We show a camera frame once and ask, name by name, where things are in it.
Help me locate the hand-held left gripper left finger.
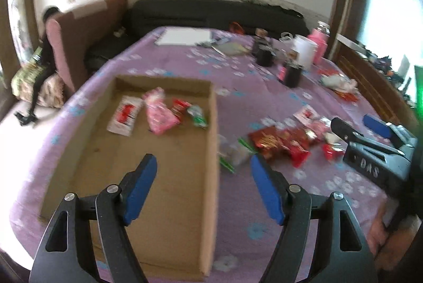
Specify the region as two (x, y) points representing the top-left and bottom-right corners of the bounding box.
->
(29, 154), (158, 283)

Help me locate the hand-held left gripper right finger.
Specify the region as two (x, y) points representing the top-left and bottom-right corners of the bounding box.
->
(250, 154), (379, 283)

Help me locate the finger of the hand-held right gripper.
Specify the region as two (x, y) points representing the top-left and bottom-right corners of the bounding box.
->
(331, 117), (394, 147)
(362, 114), (417, 148)

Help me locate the dark red snack packet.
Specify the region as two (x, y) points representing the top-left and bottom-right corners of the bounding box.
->
(322, 143), (344, 161)

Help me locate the pink snack packet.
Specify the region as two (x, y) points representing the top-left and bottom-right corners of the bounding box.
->
(142, 87), (179, 136)
(304, 119), (331, 140)

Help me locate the shallow cardboard box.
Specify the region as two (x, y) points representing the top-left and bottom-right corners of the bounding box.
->
(40, 75), (220, 282)

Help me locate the white packet with red label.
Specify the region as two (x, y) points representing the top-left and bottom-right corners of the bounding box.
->
(106, 95), (144, 137)
(293, 105), (319, 125)

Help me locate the bright red snack packet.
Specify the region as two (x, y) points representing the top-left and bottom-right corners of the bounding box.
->
(284, 129), (313, 168)

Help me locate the red gold-print snack packet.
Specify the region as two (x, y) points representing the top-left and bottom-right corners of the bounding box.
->
(248, 127), (291, 158)

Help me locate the clear green snack packet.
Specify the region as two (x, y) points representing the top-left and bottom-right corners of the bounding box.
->
(218, 136), (256, 173)

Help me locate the small red candy packet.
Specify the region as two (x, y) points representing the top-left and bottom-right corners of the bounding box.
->
(170, 98), (192, 123)

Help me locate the small green candy packet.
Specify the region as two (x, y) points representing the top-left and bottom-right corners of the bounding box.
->
(187, 105), (209, 128)

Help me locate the red wrapper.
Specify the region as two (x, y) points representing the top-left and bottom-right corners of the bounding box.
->
(334, 90), (359, 102)

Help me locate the wooden bench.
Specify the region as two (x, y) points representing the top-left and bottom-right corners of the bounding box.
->
(329, 34), (420, 132)

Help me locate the crumpled white tissue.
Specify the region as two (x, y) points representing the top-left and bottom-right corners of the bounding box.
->
(320, 72), (359, 95)

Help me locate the black cup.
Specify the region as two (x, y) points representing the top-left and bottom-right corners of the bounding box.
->
(282, 60), (303, 87)
(256, 29), (275, 66)

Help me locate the white cup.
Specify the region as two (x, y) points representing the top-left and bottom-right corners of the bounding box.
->
(292, 35), (318, 70)

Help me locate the pink bottle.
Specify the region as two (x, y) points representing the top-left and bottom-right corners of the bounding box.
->
(309, 20), (331, 65)

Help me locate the grey notebook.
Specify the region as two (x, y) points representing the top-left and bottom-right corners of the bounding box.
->
(215, 42), (248, 56)

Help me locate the purple floral tablecloth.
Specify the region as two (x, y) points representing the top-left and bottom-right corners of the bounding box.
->
(8, 26), (397, 283)

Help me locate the white paper sheet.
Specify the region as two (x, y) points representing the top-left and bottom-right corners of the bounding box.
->
(154, 27), (212, 46)

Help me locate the floral cushion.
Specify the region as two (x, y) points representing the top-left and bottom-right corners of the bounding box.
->
(11, 48), (65, 108)

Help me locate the brown armchair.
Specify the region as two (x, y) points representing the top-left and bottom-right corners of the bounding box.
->
(45, 0), (129, 95)

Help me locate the black sofa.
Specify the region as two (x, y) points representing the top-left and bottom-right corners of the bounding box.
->
(84, 0), (309, 69)

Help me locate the wooden door with glass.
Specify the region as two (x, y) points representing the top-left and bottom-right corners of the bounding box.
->
(0, 0), (37, 105)

